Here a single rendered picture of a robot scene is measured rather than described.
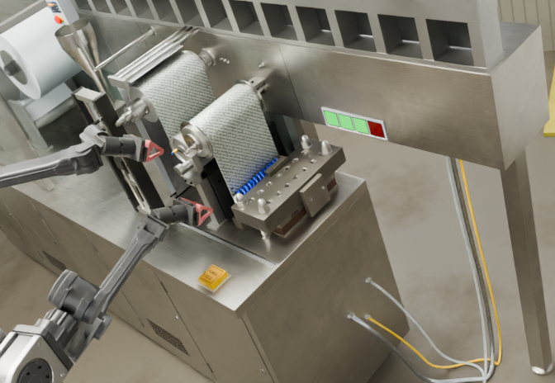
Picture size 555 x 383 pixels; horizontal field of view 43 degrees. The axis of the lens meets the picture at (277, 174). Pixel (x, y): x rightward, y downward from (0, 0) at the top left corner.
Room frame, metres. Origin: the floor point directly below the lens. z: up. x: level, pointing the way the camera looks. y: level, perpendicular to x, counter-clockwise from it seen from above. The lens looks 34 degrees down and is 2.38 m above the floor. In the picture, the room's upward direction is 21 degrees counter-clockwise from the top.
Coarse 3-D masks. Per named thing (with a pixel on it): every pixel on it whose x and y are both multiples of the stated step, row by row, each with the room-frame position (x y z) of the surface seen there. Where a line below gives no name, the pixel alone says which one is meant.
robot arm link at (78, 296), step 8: (80, 280) 1.19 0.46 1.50; (72, 288) 1.17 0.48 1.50; (80, 288) 1.17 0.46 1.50; (88, 288) 1.17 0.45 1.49; (96, 288) 1.18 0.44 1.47; (64, 296) 1.16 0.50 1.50; (72, 296) 1.16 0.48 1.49; (80, 296) 1.15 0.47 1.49; (88, 296) 1.15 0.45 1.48; (64, 304) 1.15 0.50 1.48; (72, 304) 1.15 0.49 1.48; (80, 304) 1.14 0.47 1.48; (88, 304) 1.13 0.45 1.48; (72, 312) 1.15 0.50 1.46; (80, 312) 1.14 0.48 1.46; (80, 320) 1.13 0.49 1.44
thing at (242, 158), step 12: (264, 120) 2.08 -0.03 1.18; (252, 132) 2.05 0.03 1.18; (264, 132) 2.07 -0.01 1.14; (228, 144) 1.99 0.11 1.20; (240, 144) 2.01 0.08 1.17; (252, 144) 2.04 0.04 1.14; (264, 144) 2.06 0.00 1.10; (216, 156) 1.96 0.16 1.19; (228, 156) 1.98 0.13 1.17; (240, 156) 2.00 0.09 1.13; (252, 156) 2.03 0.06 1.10; (264, 156) 2.05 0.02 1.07; (276, 156) 2.08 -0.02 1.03; (228, 168) 1.97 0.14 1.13; (240, 168) 1.99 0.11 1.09; (252, 168) 2.02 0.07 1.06; (228, 180) 1.96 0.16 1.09; (240, 180) 1.98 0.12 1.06
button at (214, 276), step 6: (210, 270) 1.76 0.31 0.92; (216, 270) 1.75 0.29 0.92; (222, 270) 1.74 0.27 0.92; (204, 276) 1.75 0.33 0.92; (210, 276) 1.74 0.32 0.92; (216, 276) 1.72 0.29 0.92; (222, 276) 1.72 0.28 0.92; (228, 276) 1.73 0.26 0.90; (204, 282) 1.72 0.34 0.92; (210, 282) 1.71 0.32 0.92; (216, 282) 1.70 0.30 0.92; (210, 288) 1.70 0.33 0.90
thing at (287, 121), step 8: (264, 112) 2.23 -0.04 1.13; (272, 112) 2.19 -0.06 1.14; (272, 120) 2.21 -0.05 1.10; (280, 120) 2.17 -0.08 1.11; (288, 120) 2.16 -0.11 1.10; (280, 128) 2.18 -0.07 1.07; (288, 128) 2.15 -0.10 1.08; (280, 136) 2.20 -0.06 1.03; (288, 136) 2.16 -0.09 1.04; (296, 136) 2.17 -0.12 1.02; (288, 144) 2.17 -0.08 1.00; (296, 144) 2.16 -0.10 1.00; (288, 152) 2.19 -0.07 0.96
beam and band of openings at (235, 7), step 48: (96, 0) 2.98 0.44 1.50; (144, 0) 2.75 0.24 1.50; (192, 0) 2.50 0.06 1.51; (240, 0) 2.16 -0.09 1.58; (288, 0) 1.97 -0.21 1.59; (336, 0) 1.81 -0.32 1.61; (384, 0) 1.67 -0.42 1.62; (432, 0) 1.55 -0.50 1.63; (480, 0) 1.46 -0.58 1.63; (336, 48) 1.86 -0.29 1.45; (384, 48) 1.71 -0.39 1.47; (432, 48) 1.58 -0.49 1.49; (480, 48) 1.46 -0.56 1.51
